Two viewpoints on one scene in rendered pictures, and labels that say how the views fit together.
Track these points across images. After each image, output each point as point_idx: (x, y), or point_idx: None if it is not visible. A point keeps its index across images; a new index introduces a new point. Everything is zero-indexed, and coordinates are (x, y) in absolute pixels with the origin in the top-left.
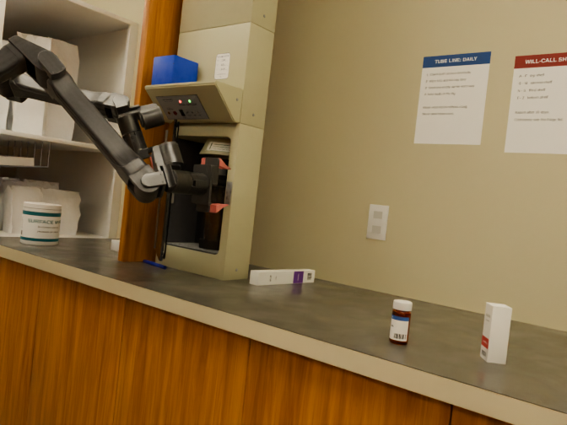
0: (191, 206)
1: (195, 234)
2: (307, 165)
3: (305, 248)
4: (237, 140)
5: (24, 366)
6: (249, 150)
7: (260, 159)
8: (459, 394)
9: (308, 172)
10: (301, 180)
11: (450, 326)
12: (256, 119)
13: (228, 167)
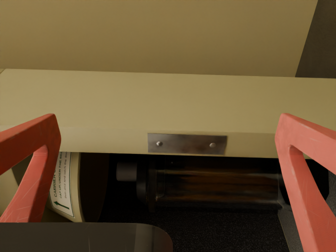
0: (208, 226)
1: (262, 213)
2: (116, 25)
3: (260, 13)
4: (7, 127)
5: None
6: (52, 94)
7: (85, 71)
8: None
9: (128, 21)
10: (142, 34)
11: None
12: None
13: (20, 125)
